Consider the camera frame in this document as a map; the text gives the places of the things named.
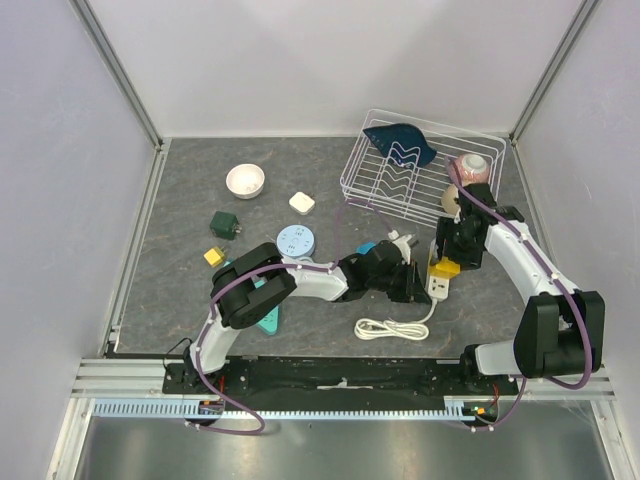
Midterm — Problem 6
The white wire dish rack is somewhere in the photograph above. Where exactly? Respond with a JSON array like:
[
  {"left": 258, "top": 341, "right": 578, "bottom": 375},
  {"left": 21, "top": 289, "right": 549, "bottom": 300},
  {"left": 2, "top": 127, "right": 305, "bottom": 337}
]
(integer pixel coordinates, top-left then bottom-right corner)
[{"left": 340, "top": 109, "right": 506, "bottom": 227}]

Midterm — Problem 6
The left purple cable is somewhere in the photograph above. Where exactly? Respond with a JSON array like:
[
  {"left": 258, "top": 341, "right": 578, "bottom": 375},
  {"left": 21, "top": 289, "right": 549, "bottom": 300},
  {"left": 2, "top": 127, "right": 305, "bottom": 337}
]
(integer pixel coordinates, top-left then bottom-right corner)
[{"left": 189, "top": 198, "right": 401, "bottom": 435}]

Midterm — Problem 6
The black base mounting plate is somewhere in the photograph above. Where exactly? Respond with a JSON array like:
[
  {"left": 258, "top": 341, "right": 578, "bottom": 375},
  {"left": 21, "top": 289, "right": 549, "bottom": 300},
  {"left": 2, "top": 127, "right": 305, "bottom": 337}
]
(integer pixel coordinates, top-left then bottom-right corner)
[{"left": 164, "top": 354, "right": 521, "bottom": 409}]

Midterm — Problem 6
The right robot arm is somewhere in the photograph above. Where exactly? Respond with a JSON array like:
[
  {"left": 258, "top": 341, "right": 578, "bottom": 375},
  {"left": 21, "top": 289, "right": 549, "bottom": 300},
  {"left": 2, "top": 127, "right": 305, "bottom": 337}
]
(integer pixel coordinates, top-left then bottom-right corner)
[{"left": 427, "top": 183, "right": 605, "bottom": 394}]

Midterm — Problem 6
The dark green cube plug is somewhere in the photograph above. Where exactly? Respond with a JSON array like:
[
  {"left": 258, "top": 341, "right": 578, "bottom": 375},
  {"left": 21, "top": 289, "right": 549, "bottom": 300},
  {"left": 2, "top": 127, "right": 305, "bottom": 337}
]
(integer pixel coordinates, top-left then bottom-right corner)
[{"left": 209, "top": 211, "right": 242, "bottom": 240}]

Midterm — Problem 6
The white plug adapter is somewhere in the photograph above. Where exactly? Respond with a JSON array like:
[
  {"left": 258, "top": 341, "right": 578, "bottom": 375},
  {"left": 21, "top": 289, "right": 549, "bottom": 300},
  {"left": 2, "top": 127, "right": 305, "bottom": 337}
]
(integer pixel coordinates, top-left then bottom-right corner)
[{"left": 288, "top": 191, "right": 316, "bottom": 216}]

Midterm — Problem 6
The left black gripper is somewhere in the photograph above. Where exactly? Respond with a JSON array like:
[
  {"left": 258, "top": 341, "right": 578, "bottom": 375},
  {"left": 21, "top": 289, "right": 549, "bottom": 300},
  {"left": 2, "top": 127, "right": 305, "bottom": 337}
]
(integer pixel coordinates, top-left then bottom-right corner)
[{"left": 367, "top": 259, "right": 431, "bottom": 306}]

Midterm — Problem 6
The beige ceramic bowl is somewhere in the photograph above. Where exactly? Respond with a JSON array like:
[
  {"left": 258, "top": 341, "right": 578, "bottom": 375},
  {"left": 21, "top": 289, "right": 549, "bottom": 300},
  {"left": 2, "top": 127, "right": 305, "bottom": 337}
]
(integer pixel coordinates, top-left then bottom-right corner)
[{"left": 441, "top": 184, "right": 460, "bottom": 215}]

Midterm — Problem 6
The light blue cable duct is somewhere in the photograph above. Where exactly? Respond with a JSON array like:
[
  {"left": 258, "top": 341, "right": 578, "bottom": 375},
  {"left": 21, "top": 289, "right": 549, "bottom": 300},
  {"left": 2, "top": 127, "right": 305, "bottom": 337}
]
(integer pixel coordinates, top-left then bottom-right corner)
[{"left": 154, "top": 397, "right": 501, "bottom": 421}]

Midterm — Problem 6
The white coiled power cord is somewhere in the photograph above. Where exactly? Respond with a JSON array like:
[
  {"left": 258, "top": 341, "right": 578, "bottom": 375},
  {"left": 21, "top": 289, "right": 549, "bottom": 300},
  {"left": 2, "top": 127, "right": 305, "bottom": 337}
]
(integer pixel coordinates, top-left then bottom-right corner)
[{"left": 353, "top": 298, "right": 437, "bottom": 342}]

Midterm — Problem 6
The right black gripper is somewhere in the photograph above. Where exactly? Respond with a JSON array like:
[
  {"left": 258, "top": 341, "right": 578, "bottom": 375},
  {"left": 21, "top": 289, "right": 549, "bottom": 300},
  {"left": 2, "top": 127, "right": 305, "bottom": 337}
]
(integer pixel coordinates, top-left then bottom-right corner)
[{"left": 430, "top": 216, "right": 484, "bottom": 272}]

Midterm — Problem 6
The teal triangular power strip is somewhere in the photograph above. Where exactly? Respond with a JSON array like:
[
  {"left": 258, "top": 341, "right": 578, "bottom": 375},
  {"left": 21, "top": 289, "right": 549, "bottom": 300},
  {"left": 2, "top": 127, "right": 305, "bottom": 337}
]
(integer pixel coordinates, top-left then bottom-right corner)
[{"left": 222, "top": 260, "right": 280, "bottom": 336}]

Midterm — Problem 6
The pink patterned bowl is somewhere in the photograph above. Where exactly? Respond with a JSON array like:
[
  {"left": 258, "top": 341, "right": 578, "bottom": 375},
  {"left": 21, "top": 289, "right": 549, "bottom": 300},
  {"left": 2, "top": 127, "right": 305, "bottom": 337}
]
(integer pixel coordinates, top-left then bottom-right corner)
[{"left": 453, "top": 153, "right": 490, "bottom": 186}]

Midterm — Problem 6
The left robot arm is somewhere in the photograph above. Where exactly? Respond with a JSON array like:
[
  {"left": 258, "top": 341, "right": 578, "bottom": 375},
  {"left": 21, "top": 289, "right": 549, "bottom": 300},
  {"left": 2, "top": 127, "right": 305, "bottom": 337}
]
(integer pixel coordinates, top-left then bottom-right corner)
[{"left": 184, "top": 235, "right": 436, "bottom": 393}]

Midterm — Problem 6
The blue cube plug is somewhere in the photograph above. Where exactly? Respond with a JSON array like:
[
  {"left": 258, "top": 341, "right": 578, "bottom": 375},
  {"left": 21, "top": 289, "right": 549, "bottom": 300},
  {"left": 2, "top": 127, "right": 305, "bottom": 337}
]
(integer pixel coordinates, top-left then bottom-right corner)
[{"left": 356, "top": 242, "right": 376, "bottom": 255}]

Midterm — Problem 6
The yellow cube plug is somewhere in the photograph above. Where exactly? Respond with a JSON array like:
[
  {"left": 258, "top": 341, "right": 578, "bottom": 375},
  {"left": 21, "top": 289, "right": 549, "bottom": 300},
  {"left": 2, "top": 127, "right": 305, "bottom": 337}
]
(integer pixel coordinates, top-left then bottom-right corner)
[{"left": 203, "top": 246, "right": 227, "bottom": 268}]

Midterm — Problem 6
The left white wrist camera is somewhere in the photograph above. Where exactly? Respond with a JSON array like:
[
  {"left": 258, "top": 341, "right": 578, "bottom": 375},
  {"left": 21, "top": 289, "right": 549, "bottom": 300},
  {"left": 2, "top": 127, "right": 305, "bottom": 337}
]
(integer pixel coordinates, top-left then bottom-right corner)
[{"left": 387, "top": 230, "right": 419, "bottom": 264}]

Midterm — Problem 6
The dark blue leaf plate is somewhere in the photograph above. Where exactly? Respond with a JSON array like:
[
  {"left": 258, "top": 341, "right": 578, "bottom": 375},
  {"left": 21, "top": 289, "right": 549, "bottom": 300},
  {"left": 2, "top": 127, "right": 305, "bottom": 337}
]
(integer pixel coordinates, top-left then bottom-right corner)
[{"left": 363, "top": 123, "right": 437, "bottom": 169}]

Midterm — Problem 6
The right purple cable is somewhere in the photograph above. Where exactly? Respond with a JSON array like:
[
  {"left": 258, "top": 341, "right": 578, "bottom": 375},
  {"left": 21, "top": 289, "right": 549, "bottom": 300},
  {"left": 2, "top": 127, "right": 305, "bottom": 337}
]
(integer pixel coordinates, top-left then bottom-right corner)
[{"left": 444, "top": 156, "right": 601, "bottom": 434}]

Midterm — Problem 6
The yellow plug adapter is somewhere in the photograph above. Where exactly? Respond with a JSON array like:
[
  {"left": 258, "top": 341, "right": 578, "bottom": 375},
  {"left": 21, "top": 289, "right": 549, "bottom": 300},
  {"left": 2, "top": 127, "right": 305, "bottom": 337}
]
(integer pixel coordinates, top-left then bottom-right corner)
[{"left": 428, "top": 257, "right": 461, "bottom": 280}]

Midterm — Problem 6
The white power strip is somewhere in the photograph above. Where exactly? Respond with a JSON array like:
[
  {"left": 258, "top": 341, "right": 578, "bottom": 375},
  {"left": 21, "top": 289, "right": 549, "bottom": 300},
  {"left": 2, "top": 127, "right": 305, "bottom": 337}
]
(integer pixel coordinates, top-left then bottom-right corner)
[{"left": 426, "top": 240, "right": 450, "bottom": 302}]

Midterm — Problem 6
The round light blue socket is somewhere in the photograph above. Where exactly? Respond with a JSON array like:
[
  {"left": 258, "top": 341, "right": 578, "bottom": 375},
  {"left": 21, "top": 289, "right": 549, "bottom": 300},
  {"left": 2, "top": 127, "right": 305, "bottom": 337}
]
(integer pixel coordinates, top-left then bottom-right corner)
[{"left": 276, "top": 224, "right": 316, "bottom": 259}]

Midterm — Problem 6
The white ceramic bowl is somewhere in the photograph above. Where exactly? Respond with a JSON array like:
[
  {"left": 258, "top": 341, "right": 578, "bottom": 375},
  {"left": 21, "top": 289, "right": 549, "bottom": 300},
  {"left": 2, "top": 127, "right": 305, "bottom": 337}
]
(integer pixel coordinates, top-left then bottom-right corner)
[{"left": 225, "top": 164, "right": 265, "bottom": 200}]

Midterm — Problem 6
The purple cable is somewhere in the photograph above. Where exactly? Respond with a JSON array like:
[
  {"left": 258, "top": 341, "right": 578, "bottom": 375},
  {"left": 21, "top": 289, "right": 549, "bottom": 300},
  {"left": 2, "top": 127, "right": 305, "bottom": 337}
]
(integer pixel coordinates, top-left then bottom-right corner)
[
  {"left": 444, "top": 156, "right": 601, "bottom": 434},
  {"left": 189, "top": 198, "right": 401, "bottom": 435}
]

